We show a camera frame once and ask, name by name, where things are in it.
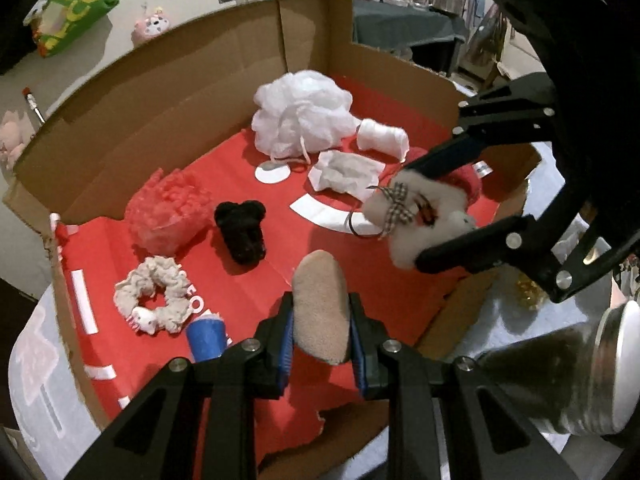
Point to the white mesh bath pouf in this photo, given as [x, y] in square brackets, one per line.
[300, 105]

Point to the white fluffy scrunchie plaid bow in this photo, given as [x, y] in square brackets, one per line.
[405, 245]

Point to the green tote bag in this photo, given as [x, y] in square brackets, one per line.
[75, 5]

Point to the large glass jar metal lid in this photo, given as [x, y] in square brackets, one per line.
[550, 375]

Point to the red yarn ball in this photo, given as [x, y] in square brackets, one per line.
[465, 185]

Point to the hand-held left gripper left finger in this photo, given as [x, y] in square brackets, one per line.
[286, 355]

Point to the pink plush toy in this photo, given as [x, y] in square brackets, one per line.
[12, 135]

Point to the makeup brush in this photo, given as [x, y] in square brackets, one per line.
[32, 105]

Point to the cream scrunchie with cat charm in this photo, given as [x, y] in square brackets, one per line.
[167, 272]

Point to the red mesh bath pouf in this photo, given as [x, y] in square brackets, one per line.
[165, 210]

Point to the black fuzzy scrunchie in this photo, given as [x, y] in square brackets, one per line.
[242, 232]

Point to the white cloth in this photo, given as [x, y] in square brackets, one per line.
[345, 172]
[382, 137]

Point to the tan powder puff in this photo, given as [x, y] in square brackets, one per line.
[320, 305]

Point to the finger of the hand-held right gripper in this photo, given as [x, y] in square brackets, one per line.
[465, 255]
[450, 157]

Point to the table with green cloth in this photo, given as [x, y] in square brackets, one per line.
[400, 25]

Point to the cardboard box with red lining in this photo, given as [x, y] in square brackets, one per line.
[150, 90]

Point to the pink cat plush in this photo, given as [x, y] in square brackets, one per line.
[150, 25]

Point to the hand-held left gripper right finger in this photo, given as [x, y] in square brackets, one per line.
[357, 355]

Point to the small glass jar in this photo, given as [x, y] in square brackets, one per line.
[530, 292]

